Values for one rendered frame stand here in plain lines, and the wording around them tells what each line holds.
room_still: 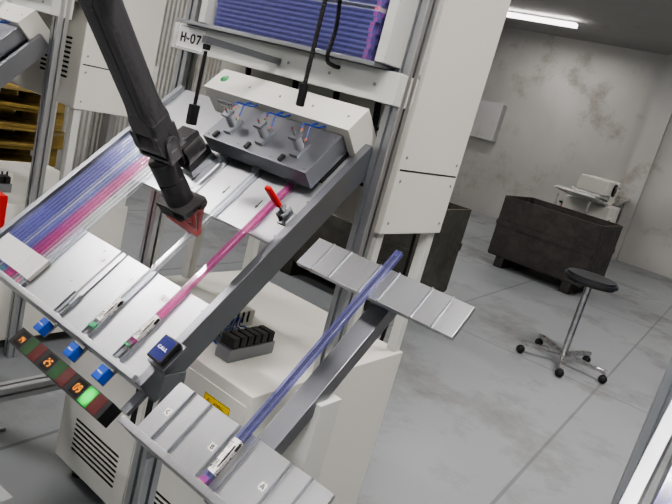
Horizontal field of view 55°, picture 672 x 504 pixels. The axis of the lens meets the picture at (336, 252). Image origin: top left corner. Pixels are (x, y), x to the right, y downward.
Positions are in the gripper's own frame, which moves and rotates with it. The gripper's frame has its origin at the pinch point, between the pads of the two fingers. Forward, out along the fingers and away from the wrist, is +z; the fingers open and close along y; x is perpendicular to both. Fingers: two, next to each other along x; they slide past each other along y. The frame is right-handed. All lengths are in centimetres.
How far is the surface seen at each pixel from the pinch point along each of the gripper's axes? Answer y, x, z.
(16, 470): 55, 59, 72
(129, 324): -6.2, 24.4, 2.6
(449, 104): -21, -69, 4
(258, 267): -21.1, 0.8, 0.3
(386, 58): -23, -46, -22
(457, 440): -13, -66, 175
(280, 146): -5.7, -25.1, -7.8
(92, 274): 13.2, 20.1, 2.0
